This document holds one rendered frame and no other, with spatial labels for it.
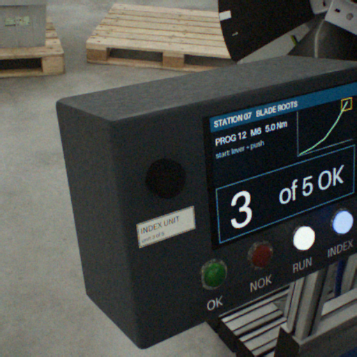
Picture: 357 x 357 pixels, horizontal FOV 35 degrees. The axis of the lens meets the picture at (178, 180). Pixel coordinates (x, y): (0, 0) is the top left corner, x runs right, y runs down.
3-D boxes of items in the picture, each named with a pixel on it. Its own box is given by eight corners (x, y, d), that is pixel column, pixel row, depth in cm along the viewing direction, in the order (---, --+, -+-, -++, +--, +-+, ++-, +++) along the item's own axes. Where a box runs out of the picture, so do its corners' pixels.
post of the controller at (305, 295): (301, 318, 77) (330, 201, 67) (316, 332, 75) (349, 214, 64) (285, 326, 76) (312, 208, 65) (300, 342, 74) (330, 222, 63)
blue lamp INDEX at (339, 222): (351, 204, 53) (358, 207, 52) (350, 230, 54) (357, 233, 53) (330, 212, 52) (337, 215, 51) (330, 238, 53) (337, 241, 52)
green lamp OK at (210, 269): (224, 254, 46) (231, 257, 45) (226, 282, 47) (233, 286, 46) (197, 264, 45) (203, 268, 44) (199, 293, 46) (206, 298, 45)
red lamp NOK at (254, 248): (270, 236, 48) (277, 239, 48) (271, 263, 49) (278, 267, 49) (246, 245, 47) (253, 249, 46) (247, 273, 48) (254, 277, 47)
